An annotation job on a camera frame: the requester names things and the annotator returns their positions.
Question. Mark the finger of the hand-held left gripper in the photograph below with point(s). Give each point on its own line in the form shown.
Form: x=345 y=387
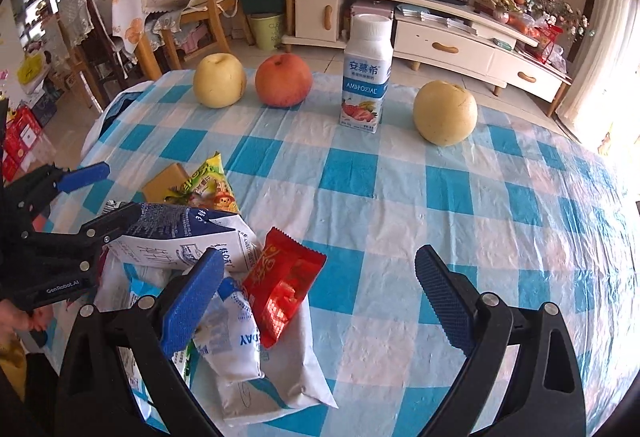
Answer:
x=112 y=222
x=82 y=178

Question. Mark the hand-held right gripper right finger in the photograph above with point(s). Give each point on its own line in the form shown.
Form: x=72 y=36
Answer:
x=445 y=302

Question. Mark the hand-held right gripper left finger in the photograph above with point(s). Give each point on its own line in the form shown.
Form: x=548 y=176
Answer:
x=192 y=304

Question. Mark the blue and white milk carton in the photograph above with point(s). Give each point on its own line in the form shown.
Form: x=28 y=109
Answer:
x=165 y=237

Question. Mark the small blue white wipes packet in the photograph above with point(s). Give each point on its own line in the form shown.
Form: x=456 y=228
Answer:
x=235 y=342

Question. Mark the red snack packet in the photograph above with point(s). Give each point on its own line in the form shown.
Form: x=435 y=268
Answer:
x=280 y=287

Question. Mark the green snack packet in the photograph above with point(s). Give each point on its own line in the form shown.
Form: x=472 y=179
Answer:
x=210 y=182

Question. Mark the large white wipes packet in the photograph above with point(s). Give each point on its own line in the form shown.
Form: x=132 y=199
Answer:
x=295 y=367

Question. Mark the person's left hand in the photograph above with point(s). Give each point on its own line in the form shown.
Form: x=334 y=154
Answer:
x=20 y=318

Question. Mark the flat golden box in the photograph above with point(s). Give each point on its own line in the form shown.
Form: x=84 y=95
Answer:
x=162 y=182

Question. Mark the red cardboard box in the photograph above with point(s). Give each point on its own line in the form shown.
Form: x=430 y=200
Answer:
x=20 y=137

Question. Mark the blue white checked tablecloth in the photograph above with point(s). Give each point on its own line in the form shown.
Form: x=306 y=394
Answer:
x=380 y=197

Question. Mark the orange flower print cloth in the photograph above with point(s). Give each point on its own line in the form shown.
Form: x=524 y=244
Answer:
x=131 y=22

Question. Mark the yellow apple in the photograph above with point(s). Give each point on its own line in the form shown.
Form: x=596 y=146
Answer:
x=220 y=79

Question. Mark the oval yellow pear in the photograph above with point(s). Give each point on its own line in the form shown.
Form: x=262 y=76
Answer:
x=445 y=113

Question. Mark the wooden chair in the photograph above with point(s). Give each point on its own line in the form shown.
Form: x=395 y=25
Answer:
x=216 y=24

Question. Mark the red apple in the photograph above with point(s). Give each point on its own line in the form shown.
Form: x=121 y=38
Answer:
x=283 y=80

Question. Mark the green waste bin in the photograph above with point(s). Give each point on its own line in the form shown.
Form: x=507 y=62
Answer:
x=266 y=32

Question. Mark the white yogurt bottle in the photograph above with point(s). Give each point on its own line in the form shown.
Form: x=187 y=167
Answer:
x=366 y=77

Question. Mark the red gift bag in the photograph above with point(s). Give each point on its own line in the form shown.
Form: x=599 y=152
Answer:
x=549 y=42

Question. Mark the pink storage box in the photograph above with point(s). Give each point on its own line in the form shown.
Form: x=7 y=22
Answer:
x=365 y=8

